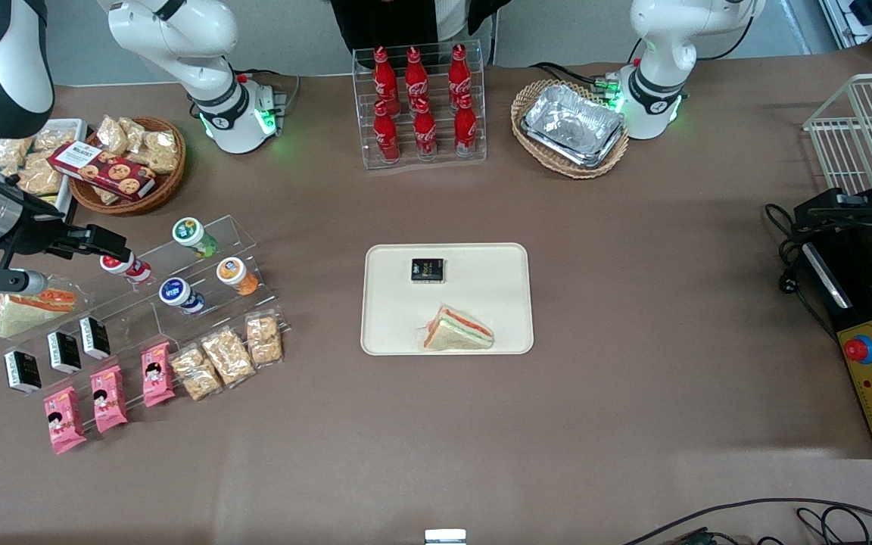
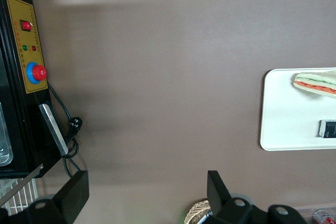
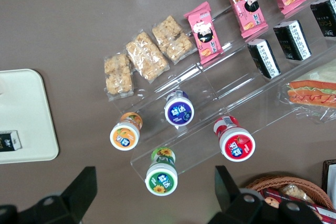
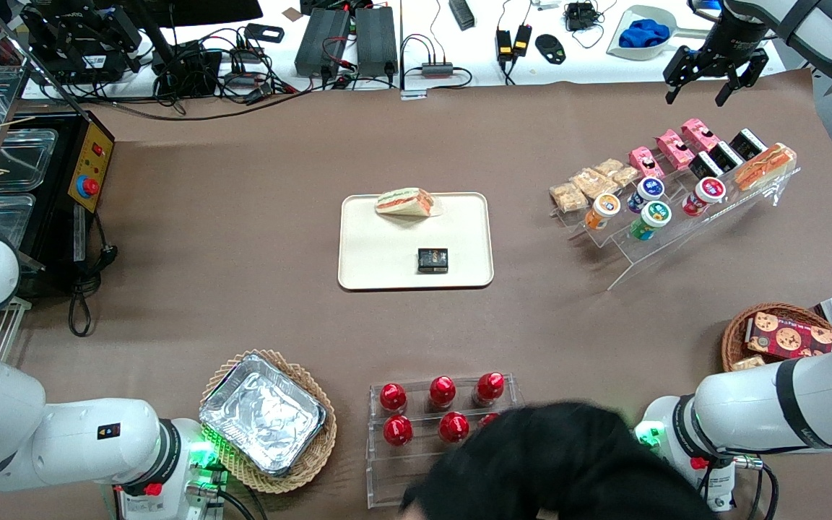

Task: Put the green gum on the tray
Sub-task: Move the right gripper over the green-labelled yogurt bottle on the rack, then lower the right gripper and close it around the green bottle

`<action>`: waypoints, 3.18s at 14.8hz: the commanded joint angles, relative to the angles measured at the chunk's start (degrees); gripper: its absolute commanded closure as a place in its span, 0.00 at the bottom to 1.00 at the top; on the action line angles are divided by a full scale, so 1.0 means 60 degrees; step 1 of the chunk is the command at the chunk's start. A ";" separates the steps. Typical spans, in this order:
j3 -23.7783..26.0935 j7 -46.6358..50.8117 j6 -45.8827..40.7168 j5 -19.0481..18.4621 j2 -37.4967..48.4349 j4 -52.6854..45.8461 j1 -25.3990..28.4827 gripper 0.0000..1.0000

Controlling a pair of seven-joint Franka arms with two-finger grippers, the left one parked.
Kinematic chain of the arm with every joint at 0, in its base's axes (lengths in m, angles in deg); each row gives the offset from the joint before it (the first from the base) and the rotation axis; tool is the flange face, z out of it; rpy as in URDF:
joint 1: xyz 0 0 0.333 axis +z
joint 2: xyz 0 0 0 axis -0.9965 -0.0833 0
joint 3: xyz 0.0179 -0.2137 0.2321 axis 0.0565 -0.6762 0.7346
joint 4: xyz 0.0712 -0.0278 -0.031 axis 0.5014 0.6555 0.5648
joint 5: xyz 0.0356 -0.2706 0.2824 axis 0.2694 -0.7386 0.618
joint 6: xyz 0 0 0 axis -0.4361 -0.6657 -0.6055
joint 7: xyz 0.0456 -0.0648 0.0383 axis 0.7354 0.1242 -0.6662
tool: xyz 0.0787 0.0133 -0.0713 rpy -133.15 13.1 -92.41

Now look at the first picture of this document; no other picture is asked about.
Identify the black machine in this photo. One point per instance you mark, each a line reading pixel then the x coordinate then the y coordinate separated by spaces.
pixel 871 288

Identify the pink snack pack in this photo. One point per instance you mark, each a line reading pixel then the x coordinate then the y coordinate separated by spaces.
pixel 157 375
pixel 108 399
pixel 63 420

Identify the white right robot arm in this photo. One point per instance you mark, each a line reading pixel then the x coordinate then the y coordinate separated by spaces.
pixel 209 45

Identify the red cookie box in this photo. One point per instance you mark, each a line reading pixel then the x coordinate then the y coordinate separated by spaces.
pixel 103 170

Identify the black gum box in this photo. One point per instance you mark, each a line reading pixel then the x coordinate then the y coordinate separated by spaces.
pixel 64 352
pixel 23 372
pixel 428 270
pixel 94 337

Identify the clear rice cracker pack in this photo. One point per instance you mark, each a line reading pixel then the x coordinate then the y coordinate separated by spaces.
pixel 264 340
pixel 228 357
pixel 133 130
pixel 12 154
pixel 41 178
pixel 112 136
pixel 196 372
pixel 162 154
pixel 54 139

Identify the metal shelf rack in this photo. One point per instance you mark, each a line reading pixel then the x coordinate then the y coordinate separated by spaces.
pixel 867 23

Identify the red gum bottle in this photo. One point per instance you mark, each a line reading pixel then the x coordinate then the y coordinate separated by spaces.
pixel 129 269

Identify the clear acrylic bottle rack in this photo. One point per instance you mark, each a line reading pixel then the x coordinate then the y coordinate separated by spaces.
pixel 474 147

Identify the red cola bottle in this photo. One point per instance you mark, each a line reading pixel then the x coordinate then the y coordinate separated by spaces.
pixel 425 132
pixel 459 72
pixel 465 129
pixel 387 136
pixel 384 76
pixel 415 76

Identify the clear acrylic tiered stand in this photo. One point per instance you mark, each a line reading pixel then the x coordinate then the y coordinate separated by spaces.
pixel 141 318

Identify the blue gum bottle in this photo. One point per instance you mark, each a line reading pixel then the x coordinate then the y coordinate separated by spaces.
pixel 179 295

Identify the green gum bottle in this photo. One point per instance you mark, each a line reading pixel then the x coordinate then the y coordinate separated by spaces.
pixel 194 235

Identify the aluminium foil container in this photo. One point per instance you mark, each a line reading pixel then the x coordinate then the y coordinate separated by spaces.
pixel 572 125

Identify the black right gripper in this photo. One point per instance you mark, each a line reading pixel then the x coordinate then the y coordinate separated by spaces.
pixel 36 229

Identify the person in dark clothes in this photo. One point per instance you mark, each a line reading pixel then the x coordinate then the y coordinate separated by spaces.
pixel 390 23

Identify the small white block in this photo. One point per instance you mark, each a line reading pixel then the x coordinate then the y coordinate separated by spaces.
pixel 445 537

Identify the white rectangular tray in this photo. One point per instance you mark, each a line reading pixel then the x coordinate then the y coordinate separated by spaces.
pixel 69 185

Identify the wrapped triangle sandwich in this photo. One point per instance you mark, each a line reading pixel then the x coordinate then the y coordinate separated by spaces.
pixel 23 316
pixel 459 331

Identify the orange gum bottle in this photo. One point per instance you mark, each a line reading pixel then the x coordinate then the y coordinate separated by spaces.
pixel 238 276

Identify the cream plastic tray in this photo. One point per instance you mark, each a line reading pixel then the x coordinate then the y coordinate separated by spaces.
pixel 474 303

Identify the round wicker basket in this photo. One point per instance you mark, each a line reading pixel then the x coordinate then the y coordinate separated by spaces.
pixel 538 155
pixel 167 185

